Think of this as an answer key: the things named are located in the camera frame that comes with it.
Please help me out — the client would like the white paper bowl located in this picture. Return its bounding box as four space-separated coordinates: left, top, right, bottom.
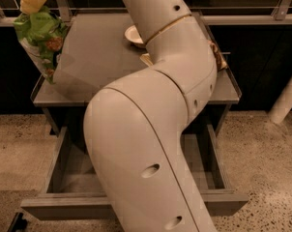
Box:
125 25 145 48

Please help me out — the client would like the black object on floor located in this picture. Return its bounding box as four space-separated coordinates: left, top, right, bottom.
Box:
7 213 28 232

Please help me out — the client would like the metal railing frame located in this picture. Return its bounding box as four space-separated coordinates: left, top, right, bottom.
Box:
0 0 292 25

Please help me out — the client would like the grey cabinet counter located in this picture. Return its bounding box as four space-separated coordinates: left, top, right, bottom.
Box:
30 12 242 137

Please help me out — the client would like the brown yellow snack bag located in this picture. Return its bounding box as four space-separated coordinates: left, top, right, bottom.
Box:
140 42 228 72

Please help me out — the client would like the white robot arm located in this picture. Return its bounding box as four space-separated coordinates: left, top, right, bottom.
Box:
83 0 217 232

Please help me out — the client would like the grey open top drawer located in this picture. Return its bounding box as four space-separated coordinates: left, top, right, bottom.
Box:
21 124 248 220

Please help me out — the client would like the green rice chip bag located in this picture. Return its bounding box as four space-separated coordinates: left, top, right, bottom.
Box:
14 6 68 84

